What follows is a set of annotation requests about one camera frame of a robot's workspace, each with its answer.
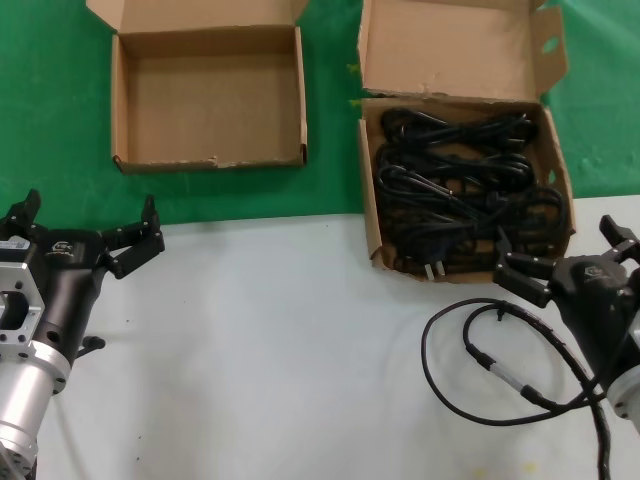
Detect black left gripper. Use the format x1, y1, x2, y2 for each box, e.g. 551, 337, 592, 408
0, 188, 166, 362

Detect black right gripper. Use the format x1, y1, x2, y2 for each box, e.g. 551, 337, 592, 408
492, 214, 640, 392

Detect black power cord with plug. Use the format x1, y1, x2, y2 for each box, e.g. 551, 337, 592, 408
387, 184, 569, 282

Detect shallow cardboard box torn rim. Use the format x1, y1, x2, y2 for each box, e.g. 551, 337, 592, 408
85, 0, 311, 175

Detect cardboard box with tall lid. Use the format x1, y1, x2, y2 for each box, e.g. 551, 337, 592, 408
355, 0, 577, 285

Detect small black lever knob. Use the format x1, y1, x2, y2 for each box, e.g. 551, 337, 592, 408
74, 335, 107, 359

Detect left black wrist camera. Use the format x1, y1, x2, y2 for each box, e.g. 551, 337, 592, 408
0, 234, 31, 265

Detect left silver camera bracket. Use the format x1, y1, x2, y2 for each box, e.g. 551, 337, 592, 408
0, 262, 49, 362

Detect thick black sleeved cable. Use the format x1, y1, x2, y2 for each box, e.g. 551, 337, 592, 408
492, 302, 621, 480

